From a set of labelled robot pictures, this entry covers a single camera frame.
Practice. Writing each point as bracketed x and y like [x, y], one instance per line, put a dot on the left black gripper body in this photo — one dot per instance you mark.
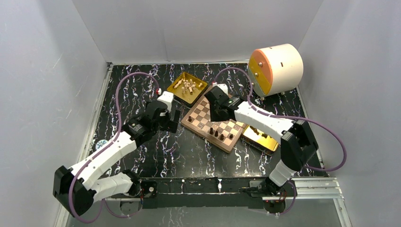
[167, 124]

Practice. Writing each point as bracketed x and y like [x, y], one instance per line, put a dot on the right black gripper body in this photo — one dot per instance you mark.
[215, 116]

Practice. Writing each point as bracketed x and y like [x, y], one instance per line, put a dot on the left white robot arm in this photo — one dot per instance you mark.
[78, 187]

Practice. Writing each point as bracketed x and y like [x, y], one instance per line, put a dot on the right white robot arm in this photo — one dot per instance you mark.
[295, 137]

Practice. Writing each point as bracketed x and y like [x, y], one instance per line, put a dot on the wooden chess board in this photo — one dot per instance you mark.
[201, 124]

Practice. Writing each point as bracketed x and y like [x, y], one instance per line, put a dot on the gold tray light pieces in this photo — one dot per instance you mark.
[187, 99]

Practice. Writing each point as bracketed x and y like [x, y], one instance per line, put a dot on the pile of dark pieces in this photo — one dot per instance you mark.
[258, 133]

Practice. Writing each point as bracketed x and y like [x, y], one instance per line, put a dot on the pile of light pieces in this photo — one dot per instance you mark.
[188, 86]

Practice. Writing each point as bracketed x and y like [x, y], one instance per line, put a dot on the gold tray dark pieces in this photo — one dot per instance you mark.
[259, 140]

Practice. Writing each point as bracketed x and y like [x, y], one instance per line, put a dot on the white round drawer cabinet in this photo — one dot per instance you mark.
[275, 69]

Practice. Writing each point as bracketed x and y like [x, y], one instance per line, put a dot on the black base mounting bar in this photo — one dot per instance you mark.
[249, 192]

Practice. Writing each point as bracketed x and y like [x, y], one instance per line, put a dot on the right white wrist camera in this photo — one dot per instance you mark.
[222, 87]

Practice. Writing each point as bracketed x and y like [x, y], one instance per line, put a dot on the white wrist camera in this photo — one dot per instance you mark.
[222, 87]
[167, 98]

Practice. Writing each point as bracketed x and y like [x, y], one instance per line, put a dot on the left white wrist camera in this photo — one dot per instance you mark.
[167, 98]

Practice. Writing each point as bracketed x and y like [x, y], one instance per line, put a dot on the aluminium frame rail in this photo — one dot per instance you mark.
[317, 188]

